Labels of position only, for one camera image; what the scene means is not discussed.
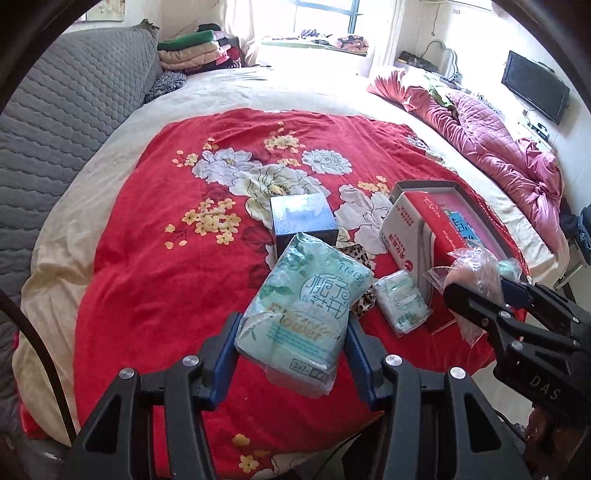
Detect window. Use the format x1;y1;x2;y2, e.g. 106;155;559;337
293;0;370;49

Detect red and white box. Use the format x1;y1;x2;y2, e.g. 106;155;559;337
379;191;509;334

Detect green cloth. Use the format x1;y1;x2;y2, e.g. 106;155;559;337
425;80;455;109

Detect cream curtain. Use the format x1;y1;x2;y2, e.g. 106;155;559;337
224;0;264;68
367;0;402;79

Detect dark patterned pillow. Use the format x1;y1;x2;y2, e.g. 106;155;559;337
144;71;188;104

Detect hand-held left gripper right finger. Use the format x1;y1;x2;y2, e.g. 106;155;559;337
344;318;529;480

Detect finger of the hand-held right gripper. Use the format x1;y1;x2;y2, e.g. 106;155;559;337
443;281;525;354
501;277;591;344

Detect clothes on windowsill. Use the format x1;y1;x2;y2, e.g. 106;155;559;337
300;28;370;51

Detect grey quilted headboard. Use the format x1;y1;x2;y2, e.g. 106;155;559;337
0;21;162;435

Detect leopard print pouch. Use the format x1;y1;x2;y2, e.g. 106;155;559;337
339;244;377;319

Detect pink quilted duvet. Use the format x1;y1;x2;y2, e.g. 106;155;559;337
367;69;568;252

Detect clear bag with pink item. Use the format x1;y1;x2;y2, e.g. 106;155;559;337
425;247;506;347

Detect stack of folded blankets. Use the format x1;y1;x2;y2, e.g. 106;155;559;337
157;30;241;72

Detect floral wall painting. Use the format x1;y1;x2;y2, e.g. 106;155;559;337
88;0;125;21

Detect white cabinet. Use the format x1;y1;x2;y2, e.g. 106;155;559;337
517;117;555;153

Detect grey box tray pink lining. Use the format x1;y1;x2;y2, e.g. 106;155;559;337
389;180;529;278

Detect black cable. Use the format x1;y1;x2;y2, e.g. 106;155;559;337
0;290;77;446

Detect small green tissue pack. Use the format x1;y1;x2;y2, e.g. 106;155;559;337
373;270;432;337

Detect red floral blanket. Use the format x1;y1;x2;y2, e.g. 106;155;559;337
21;108;529;480

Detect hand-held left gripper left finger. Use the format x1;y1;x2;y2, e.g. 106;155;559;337
67;313;243;480

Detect white heart-shaped frame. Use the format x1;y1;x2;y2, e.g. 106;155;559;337
422;41;458;75

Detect black flat television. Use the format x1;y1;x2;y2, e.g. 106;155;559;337
502;50;571;126

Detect blue tissue box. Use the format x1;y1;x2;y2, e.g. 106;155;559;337
270;193;338;264

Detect pile of dark clothes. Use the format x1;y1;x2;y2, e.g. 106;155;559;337
561;210;591;264

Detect black case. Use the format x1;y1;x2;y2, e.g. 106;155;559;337
398;51;437;70

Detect large green tissue pack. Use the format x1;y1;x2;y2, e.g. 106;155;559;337
235;232;374;400

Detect round bed with cream sheet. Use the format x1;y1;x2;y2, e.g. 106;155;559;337
11;65;568;444

